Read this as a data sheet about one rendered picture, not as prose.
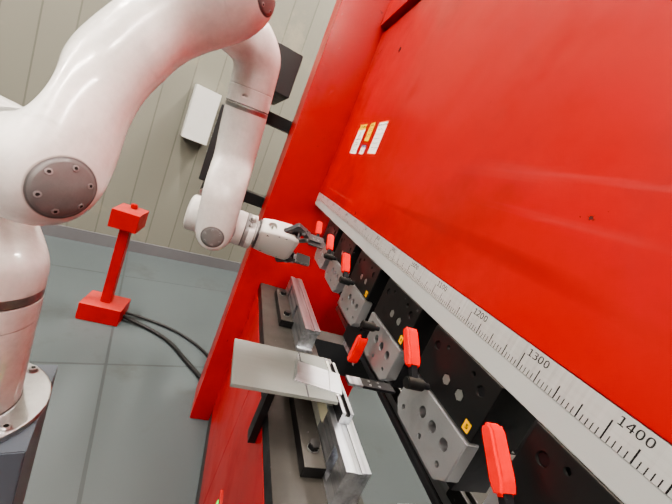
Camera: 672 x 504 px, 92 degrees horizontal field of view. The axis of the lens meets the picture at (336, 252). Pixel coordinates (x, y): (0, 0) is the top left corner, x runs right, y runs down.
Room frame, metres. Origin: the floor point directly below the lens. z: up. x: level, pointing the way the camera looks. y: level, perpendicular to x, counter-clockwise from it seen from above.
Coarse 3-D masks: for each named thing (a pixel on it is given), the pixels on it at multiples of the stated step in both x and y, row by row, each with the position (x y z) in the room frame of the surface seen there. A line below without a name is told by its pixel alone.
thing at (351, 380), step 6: (348, 378) 0.82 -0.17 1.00; (354, 378) 0.83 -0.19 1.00; (360, 378) 0.85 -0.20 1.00; (348, 384) 0.80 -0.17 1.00; (354, 384) 0.81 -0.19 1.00; (360, 384) 0.82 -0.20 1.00; (366, 384) 0.83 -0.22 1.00; (372, 384) 0.84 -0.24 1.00; (378, 384) 0.85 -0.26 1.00; (384, 384) 0.87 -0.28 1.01; (378, 390) 0.83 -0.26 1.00; (384, 390) 0.84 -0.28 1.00; (390, 390) 0.85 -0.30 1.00; (396, 390) 0.85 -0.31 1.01; (396, 396) 0.84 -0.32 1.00; (396, 402) 0.83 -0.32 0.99
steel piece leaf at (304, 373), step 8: (296, 360) 0.79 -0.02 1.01; (296, 368) 0.75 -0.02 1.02; (304, 368) 0.79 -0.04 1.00; (312, 368) 0.80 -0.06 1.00; (320, 368) 0.82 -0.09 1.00; (296, 376) 0.74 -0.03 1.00; (304, 376) 0.75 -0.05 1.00; (312, 376) 0.77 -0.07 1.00; (320, 376) 0.78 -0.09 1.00; (328, 376) 0.80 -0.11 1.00; (312, 384) 0.73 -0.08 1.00; (320, 384) 0.75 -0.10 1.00; (328, 384) 0.76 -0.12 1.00
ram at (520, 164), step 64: (448, 0) 1.02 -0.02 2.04; (512, 0) 0.72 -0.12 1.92; (576, 0) 0.56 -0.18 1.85; (640, 0) 0.46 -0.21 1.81; (384, 64) 1.37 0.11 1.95; (448, 64) 0.86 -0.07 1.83; (512, 64) 0.63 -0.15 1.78; (576, 64) 0.50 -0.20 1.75; (640, 64) 0.42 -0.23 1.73; (448, 128) 0.74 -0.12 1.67; (512, 128) 0.56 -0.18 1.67; (576, 128) 0.45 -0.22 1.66; (640, 128) 0.38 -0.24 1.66; (320, 192) 1.57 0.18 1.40; (384, 192) 0.90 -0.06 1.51; (448, 192) 0.64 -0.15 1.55; (512, 192) 0.50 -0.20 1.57; (576, 192) 0.41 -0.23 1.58; (640, 192) 0.35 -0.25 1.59; (384, 256) 0.76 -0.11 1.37; (448, 256) 0.56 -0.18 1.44; (512, 256) 0.44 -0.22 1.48; (576, 256) 0.37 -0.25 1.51; (640, 256) 0.32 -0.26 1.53; (448, 320) 0.49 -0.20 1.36; (512, 320) 0.40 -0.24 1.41; (576, 320) 0.34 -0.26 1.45; (640, 320) 0.29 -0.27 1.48; (512, 384) 0.36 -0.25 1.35; (640, 384) 0.27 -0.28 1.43; (576, 448) 0.28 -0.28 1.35
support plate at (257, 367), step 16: (240, 352) 0.74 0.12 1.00; (256, 352) 0.77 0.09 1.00; (272, 352) 0.80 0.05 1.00; (288, 352) 0.83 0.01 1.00; (240, 368) 0.68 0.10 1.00; (256, 368) 0.71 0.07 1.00; (272, 368) 0.73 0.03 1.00; (288, 368) 0.76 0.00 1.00; (240, 384) 0.63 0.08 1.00; (256, 384) 0.65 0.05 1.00; (272, 384) 0.68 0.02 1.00; (288, 384) 0.70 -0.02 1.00; (304, 384) 0.72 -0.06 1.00; (320, 400) 0.70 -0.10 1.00; (336, 400) 0.72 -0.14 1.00
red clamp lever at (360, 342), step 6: (360, 324) 0.63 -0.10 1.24; (366, 324) 0.62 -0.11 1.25; (372, 324) 0.63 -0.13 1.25; (366, 330) 0.63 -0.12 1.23; (372, 330) 0.63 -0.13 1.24; (378, 330) 0.64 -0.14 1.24; (360, 336) 0.63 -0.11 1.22; (366, 336) 0.63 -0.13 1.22; (354, 342) 0.63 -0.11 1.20; (360, 342) 0.63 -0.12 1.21; (366, 342) 0.63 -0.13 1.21; (354, 348) 0.63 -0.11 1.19; (360, 348) 0.63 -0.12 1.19; (348, 354) 0.64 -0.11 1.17; (354, 354) 0.62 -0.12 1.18; (360, 354) 0.63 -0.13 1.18; (348, 360) 0.63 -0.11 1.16; (354, 360) 0.63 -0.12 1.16
